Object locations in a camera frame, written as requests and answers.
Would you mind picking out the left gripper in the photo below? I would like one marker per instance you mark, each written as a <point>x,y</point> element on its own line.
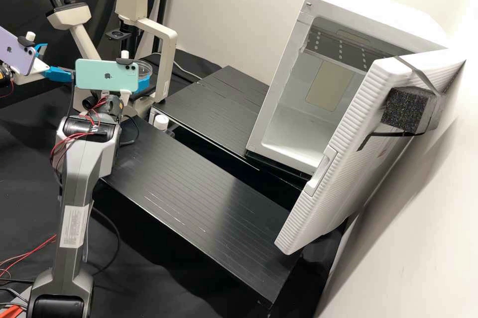
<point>31,71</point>

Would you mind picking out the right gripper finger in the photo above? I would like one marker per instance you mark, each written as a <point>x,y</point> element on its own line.
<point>145,83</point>

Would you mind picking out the petri dish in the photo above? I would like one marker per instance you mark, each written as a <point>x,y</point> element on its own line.
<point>145,68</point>

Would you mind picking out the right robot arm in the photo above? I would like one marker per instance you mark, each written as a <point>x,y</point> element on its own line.
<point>74,168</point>

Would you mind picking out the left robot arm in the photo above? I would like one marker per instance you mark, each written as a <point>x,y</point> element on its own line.
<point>5,75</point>

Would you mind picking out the cream microscope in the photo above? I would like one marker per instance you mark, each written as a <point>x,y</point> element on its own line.
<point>166,53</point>

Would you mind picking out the white-capped bottle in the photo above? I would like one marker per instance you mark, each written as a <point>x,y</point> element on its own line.
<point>161,122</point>

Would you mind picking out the black platform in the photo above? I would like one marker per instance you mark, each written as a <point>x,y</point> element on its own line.
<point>194,198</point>
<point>209,112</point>

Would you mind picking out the white incubator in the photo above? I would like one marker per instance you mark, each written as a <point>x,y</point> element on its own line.
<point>284,127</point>

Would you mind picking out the incubator door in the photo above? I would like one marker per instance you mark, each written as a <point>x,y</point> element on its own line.
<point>336,202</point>

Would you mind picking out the left wrist camera phone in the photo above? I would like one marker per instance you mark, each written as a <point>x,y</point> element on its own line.
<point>11,49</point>

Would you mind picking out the wrist camera phone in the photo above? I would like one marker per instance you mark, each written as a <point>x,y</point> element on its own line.
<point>104,73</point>
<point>11,49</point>

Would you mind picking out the right wrist camera phone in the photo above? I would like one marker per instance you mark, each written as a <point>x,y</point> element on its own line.
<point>104,73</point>

